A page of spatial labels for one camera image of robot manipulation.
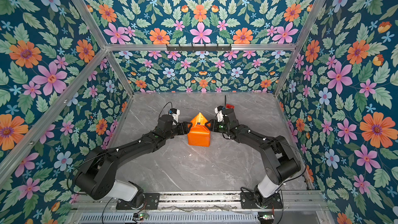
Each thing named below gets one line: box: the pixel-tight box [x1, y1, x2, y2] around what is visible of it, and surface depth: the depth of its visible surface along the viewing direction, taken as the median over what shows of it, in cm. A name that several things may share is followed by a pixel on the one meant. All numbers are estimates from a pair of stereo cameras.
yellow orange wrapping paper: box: [187, 112, 211, 147], surface depth 88 cm
